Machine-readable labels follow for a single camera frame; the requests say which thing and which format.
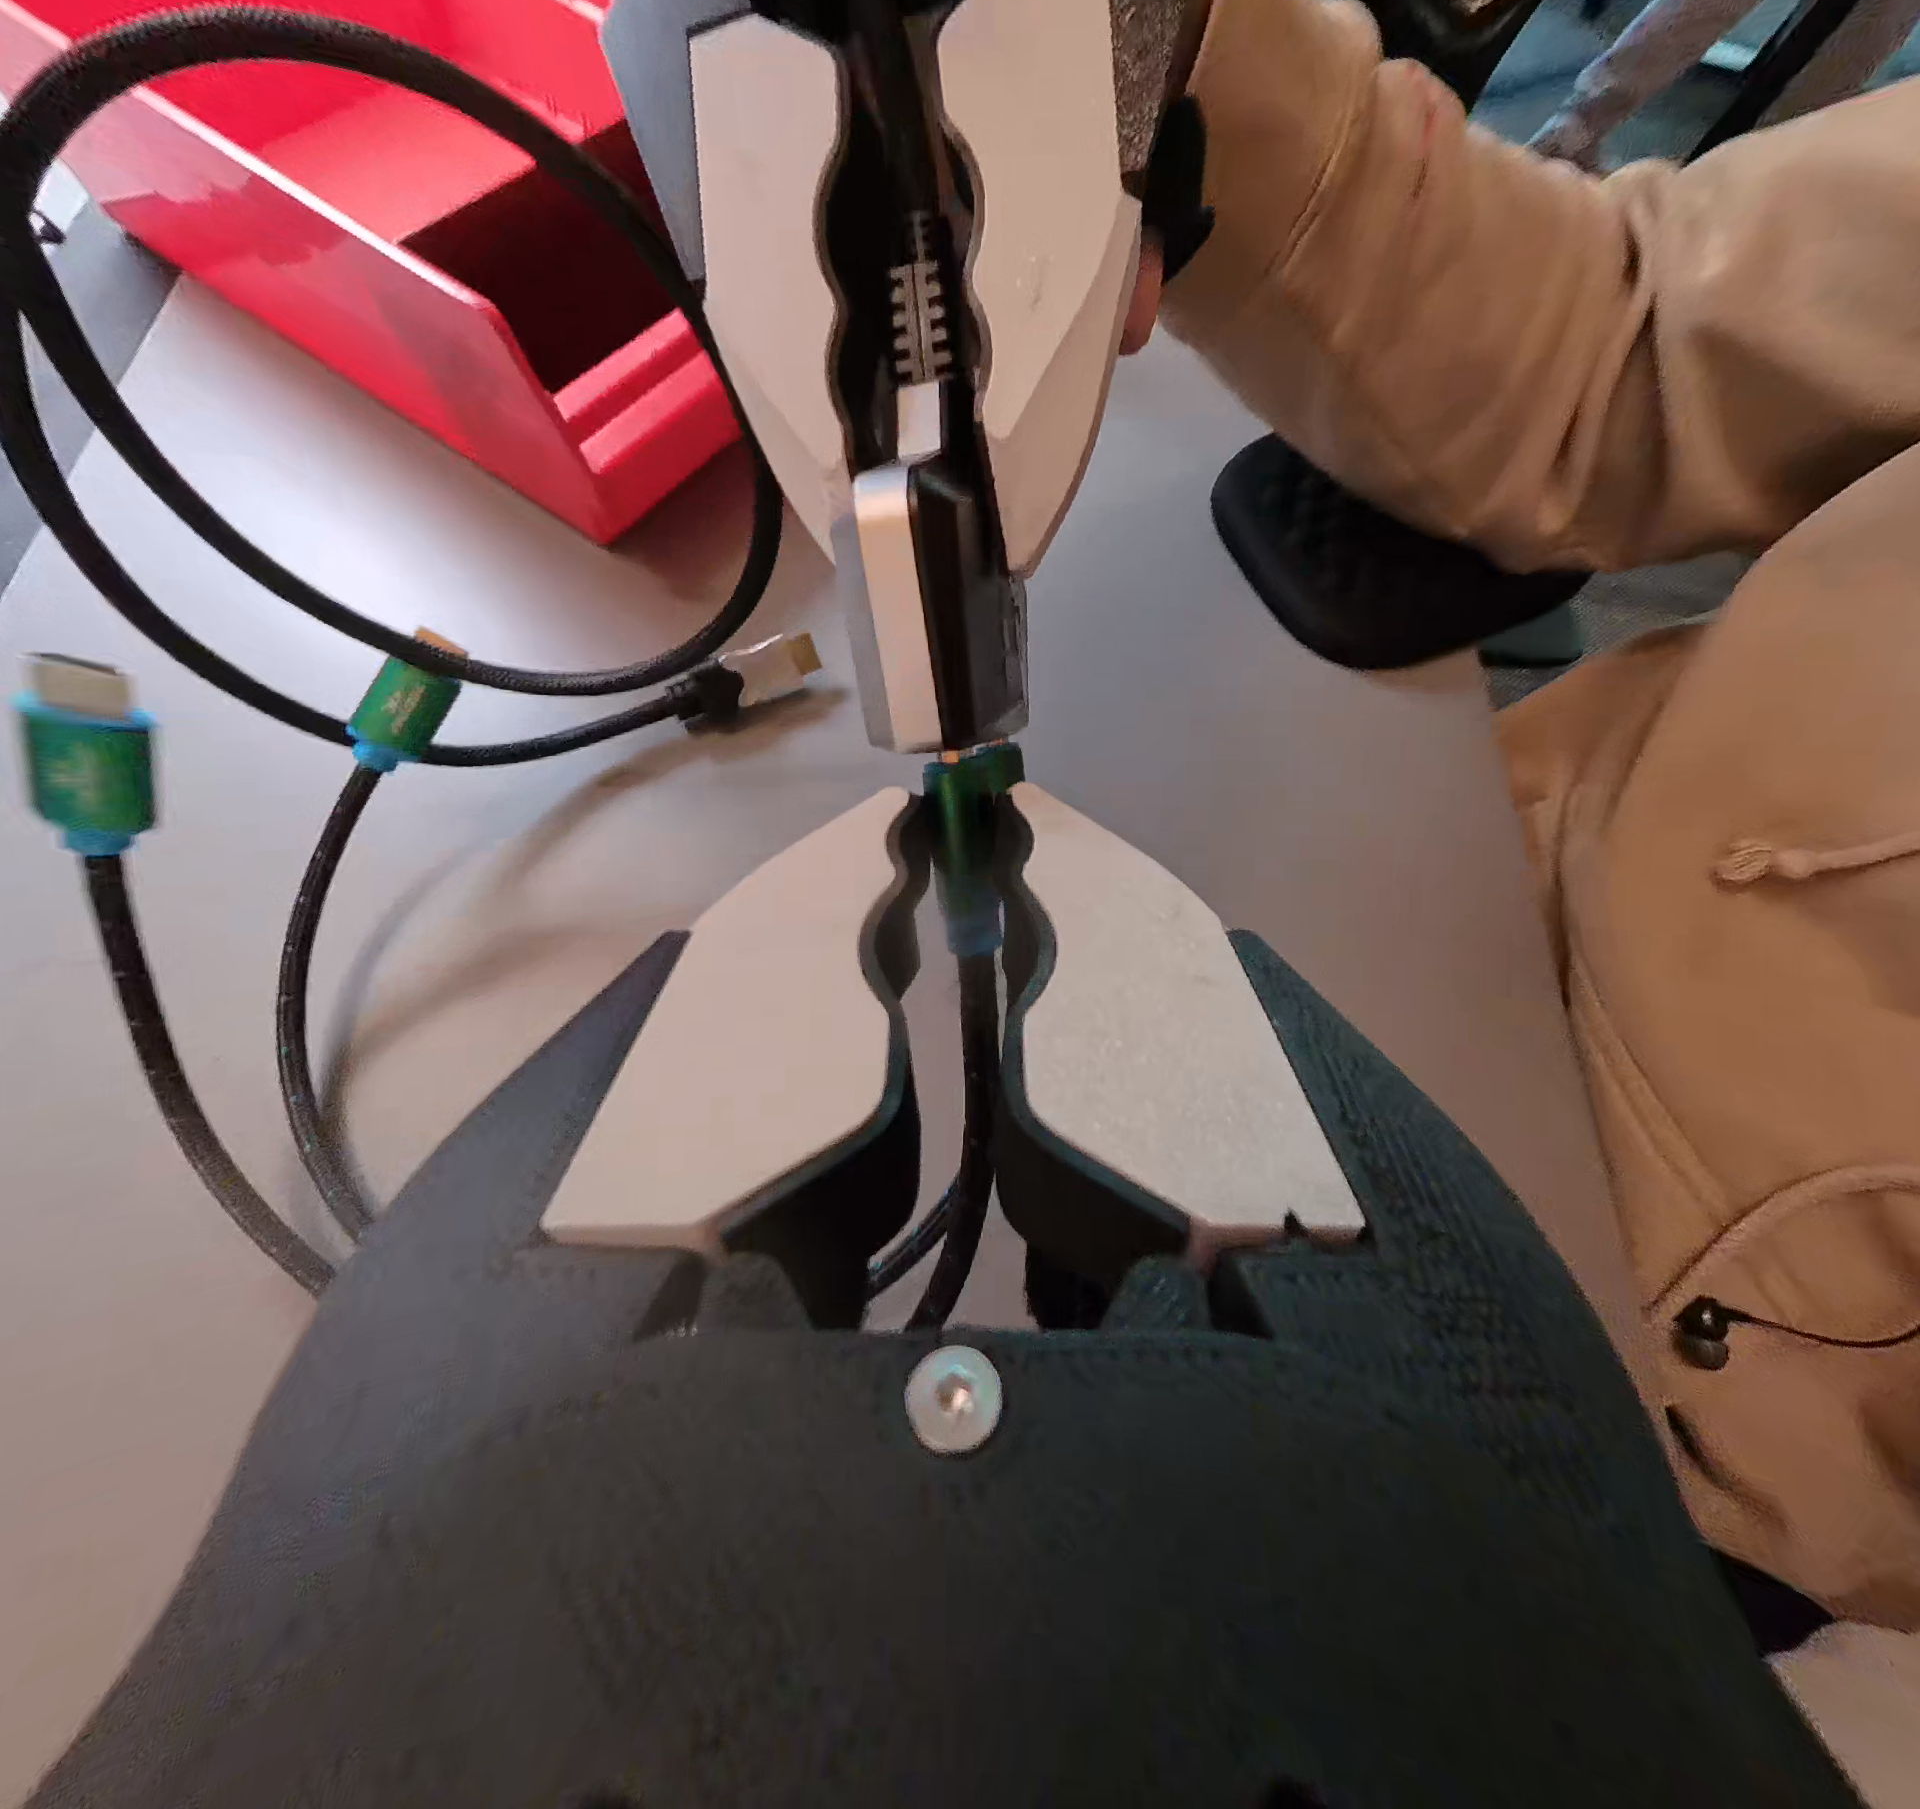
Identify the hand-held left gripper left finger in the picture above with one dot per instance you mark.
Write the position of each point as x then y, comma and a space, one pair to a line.
750, 1075

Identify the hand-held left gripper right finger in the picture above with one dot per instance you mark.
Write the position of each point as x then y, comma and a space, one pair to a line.
1169, 1075

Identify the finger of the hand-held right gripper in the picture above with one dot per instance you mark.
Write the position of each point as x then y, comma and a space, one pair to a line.
1050, 220
756, 234

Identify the grey hdmi switch box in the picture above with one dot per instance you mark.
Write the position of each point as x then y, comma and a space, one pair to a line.
885, 609

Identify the person's right forearm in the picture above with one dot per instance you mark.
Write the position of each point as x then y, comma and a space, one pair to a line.
1423, 310

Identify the person's right hand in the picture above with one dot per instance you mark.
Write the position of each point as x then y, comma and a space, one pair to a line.
1146, 304

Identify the black chair armrest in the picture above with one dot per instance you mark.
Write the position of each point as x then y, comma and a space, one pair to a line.
1348, 564

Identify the black earphone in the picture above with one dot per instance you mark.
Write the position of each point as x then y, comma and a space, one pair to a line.
1703, 1333

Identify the person's beige hoodie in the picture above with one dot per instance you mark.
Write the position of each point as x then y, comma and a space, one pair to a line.
1769, 1013

